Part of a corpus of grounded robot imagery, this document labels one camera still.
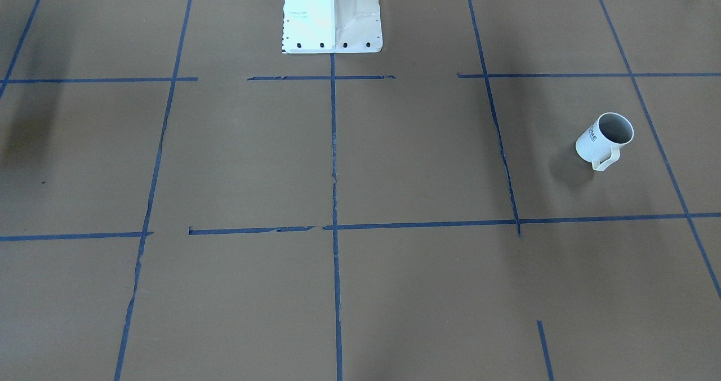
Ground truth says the white ribbed HOME mug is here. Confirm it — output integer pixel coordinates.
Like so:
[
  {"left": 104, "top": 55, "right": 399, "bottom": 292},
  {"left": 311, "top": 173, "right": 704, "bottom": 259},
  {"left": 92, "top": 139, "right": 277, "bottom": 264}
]
[{"left": 575, "top": 112, "right": 634, "bottom": 171}]

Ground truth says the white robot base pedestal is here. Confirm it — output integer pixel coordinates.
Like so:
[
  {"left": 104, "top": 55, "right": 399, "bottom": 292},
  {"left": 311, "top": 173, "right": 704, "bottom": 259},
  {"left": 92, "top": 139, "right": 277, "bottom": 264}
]
[{"left": 282, "top": 0, "right": 384, "bottom": 54}]

